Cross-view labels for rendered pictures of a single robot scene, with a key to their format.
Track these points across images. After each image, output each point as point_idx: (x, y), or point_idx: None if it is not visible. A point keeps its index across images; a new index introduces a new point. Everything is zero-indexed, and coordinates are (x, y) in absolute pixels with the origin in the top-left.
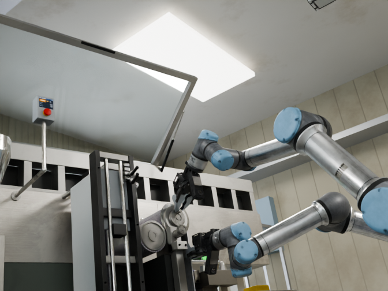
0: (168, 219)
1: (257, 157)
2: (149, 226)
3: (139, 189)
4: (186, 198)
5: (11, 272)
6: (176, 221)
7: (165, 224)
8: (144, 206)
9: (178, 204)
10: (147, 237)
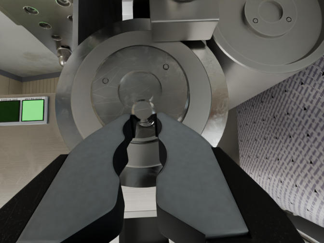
0: (194, 83)
1: None
2: (289, 49)
3: (122, 240)
4: (121, 194)
5: None
6: (151, 67)
7: (204, 65)
8: (125, 200)
9: (190, 140)
10: (296, 6)
